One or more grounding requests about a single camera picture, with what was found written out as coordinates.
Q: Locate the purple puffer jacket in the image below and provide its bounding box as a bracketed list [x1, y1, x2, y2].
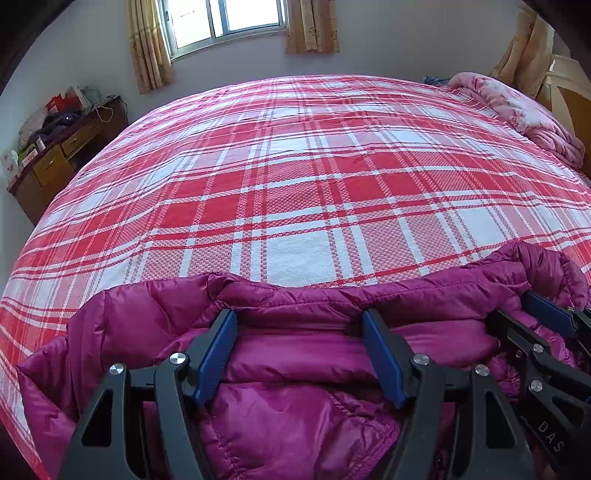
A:
[16, 242, 591, 480]

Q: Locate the wooden bed headboard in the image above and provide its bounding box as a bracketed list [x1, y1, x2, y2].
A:
[536, 54, 591, 182]

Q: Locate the wooden desk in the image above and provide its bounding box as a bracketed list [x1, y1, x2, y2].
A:
[6, 98, 129, 227]

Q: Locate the sliding window with grey frame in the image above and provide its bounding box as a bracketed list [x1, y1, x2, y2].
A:
[156, 0, 290, 62]

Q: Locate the yellow curtain beside headboard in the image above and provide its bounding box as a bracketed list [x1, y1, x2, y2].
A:
[488, 4, 556, 100]

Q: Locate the pink floral quilt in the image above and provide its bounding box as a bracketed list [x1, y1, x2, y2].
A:
[447, 71, 587, 169]

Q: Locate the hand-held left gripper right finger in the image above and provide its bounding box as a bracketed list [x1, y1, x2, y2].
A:
[361, 308, 539, 480]

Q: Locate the red gift box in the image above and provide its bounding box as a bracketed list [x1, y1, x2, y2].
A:
[45, 86, 86, 114]

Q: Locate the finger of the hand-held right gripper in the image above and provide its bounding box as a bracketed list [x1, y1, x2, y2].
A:
[521, 291, 591, 344]
[486, 308, 563, 386]

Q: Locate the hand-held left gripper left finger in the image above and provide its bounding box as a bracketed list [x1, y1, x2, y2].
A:
[55, 308, 239, 480]

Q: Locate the yellow patterned curtain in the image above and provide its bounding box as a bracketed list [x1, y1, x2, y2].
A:
[126, 0, 175, 96]
[285, 0, 341, 54]

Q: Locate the white patterned box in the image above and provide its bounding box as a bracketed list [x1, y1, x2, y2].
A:
[1, 148, 20, 183]

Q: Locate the red plaid bed sheet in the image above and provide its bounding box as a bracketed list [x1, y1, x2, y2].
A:
[0, 74, 591, 480]

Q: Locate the dark clothes pile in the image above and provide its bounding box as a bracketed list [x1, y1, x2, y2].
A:
[34, 111, 86, 145]

